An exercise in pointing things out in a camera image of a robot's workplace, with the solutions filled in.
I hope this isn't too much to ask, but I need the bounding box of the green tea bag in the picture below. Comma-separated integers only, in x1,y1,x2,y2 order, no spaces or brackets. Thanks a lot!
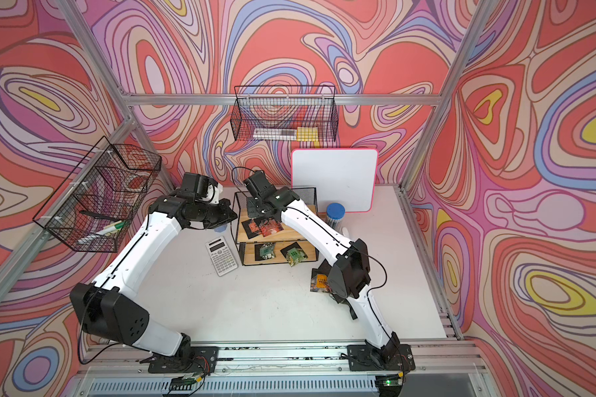
281,243,309,267
254,243,276,261

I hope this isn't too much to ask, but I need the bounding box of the orange black tea bag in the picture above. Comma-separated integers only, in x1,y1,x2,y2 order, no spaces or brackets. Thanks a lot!
310,269,330,293

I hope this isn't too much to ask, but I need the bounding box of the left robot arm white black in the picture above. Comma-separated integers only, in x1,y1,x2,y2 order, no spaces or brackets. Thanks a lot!
70,196,238,361

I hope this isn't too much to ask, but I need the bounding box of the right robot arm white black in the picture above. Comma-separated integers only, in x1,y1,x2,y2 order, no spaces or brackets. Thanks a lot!
245,179,400,368

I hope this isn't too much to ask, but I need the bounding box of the white scientific calculator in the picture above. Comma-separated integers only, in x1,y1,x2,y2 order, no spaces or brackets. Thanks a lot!
205,237,238,277

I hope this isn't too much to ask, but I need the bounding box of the blue-lidded pencil tube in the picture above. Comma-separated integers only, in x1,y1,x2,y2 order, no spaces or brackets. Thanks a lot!
326,203,346,230

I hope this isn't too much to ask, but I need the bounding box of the white strip box in basket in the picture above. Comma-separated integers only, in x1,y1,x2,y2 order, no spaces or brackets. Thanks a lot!
252,127,297,142

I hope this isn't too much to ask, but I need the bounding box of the yellow box in basket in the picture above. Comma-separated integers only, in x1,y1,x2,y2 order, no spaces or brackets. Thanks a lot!
296,127,320,142

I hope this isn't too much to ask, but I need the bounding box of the green white marker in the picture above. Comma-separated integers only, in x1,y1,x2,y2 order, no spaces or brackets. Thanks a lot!
78,221,126,244

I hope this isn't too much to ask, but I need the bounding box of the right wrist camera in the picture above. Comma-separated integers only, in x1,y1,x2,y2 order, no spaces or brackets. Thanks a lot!
243,170,276,198

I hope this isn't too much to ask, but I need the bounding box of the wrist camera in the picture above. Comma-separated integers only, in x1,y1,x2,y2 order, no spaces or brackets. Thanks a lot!
243,170,276,198
176,173,223,203

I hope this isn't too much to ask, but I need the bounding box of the black wire wooden two-tier shelf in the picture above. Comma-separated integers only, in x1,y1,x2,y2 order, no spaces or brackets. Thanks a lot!
230,191,320,266

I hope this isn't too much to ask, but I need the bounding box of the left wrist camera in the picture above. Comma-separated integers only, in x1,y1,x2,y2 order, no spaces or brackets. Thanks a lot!
176,173,223,203

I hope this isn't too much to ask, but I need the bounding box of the white board pink frame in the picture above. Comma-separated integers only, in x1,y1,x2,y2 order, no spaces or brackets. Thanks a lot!
291,148,378,213

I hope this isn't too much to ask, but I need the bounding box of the black wire basket back wall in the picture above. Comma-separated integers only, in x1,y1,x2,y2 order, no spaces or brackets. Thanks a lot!
230,84,339,143

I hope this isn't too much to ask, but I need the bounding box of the black wire basket wall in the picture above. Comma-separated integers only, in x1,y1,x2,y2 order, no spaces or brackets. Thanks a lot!
33,137,162,253
230,84,339,143

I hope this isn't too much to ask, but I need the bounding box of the black wire basket left wall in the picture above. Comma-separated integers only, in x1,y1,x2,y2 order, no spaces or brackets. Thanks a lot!
33,137,162,253

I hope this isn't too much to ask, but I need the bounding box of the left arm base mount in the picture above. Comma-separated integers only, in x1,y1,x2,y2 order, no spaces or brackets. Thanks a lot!
142,346,219,375

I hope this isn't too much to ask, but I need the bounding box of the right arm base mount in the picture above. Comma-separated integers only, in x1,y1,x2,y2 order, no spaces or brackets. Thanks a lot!
340,344,417,374

